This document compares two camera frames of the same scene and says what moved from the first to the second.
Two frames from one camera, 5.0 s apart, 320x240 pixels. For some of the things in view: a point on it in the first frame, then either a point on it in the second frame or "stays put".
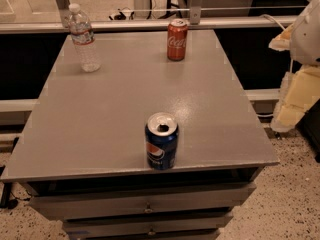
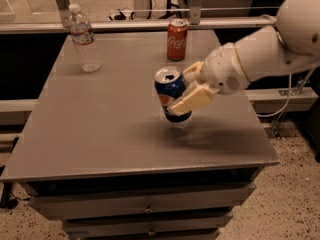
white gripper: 307,39 → 224,69
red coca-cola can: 177,36 stays put
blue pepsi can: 161,139 → 169,85
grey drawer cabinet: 143,147 stays put
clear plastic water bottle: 84,39 stays put
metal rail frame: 146,24 stays put
